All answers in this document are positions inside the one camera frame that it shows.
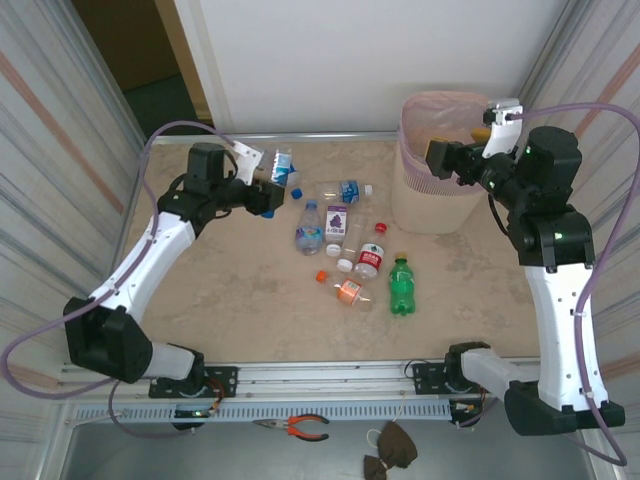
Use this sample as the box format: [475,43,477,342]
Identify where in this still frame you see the small clear bottle dark-blue label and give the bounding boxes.
[271,146,305,200]

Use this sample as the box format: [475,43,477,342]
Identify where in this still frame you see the clear bottle rainbow label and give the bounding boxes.
[294,199,325,257]

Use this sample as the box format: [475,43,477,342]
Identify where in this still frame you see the purple grape label bottle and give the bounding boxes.
[324,204,349,256]

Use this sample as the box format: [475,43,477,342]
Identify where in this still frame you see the clear bottle blue label white cap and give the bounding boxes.
[314,179,375,205]

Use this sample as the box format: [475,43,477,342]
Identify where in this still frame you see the unlabelled clear bottle white cap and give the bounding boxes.
[335,212,370,275]

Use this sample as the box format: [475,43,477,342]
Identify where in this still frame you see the red label water bottle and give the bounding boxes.
[352,222,390,281]

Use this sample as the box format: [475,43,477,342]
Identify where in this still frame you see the orange label clear bottle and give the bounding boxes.
[314,269,375,312]

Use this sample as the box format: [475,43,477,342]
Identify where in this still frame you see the green soda bottle yellow cap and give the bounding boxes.
[388,252,417,318]

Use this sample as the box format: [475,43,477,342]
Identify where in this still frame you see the pink plastic bin liner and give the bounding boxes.
[397,91,494,196]

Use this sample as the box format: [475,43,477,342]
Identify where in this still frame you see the beige plastic bin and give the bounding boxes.
[391,91,501,235]

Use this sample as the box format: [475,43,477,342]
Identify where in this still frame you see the brown wooden door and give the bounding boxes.
[72,0,182,92]

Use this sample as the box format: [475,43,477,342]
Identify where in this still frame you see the small circuit board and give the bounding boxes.
[448,399,485,430]
[172,407,221,422]

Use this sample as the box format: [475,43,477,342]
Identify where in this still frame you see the grey metal shelf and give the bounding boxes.
[59,399,609,480]

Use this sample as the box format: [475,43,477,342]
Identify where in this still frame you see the large brown fabric pouch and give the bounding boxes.
[375,420,419,471]

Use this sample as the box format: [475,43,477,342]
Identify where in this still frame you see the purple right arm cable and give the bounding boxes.
[457,102,640,467]

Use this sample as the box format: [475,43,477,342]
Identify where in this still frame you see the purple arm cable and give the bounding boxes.
[457,102,640,467]
[0,119,241,439]

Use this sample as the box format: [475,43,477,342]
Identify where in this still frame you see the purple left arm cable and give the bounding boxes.
[0,119,241,439]

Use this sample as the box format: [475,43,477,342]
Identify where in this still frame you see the white door frame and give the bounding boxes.
[172,0,236,135]

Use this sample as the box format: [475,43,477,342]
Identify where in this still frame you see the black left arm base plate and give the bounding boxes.
[148,366,239,400]

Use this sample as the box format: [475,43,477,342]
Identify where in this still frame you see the wide aluminium base rail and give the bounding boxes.
[52,355,599,404]

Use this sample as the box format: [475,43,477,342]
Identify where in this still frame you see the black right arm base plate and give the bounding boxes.
[410,360,503,397]

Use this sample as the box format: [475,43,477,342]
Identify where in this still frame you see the grey slotted cable duct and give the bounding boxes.
[67,399,454,424]

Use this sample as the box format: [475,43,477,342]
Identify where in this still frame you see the orange handled pliers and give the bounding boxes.
[252,413,331,442]

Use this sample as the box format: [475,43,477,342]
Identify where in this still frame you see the white string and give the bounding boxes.
[366,389,407,449]

